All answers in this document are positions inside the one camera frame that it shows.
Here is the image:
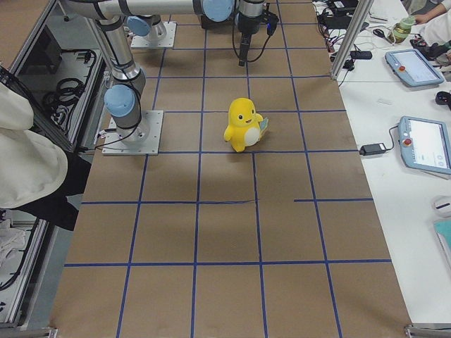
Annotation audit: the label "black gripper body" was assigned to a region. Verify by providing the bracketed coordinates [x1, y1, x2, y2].
[238, 33, 252, 67]

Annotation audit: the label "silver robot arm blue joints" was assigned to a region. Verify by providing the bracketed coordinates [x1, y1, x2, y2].
[70, 1, 264, 130]

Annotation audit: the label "yellow plush penguin toy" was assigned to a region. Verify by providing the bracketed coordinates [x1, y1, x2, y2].
[223, 98, 268, 153]

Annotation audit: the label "black power adapter brick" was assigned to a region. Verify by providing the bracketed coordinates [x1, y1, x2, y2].
[359, 143, 388, 156]

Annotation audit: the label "upper teach pendant tablet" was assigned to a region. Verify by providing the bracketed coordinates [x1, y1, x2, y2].
[385, 49, 444, 87]

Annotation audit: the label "teach pendant tablet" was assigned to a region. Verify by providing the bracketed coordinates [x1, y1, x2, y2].
[397, 116, 450, 179]
[385, 49, 444, 87]

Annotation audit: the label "black computer mouse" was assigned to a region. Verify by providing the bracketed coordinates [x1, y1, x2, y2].
[435, 91, 451, 106]

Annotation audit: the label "lower teach pendant tablet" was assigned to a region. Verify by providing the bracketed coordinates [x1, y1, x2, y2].
[397, 116, 450, 179]

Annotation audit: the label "white cloth garment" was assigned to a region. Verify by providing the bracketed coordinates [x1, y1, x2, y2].
[1, 84, 68, 209]

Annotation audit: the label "teal notebook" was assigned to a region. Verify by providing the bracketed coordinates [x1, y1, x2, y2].
[433, 219, 450, 264]

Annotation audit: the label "aluminium frame post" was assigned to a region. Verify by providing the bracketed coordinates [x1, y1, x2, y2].
[330, 0, 373, 80]

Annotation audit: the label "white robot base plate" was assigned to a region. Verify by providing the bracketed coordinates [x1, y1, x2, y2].
[101, 111, 163, 156]

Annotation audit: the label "black coiled cables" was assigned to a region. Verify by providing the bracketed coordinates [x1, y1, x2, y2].
[44, 49, 98, 126]

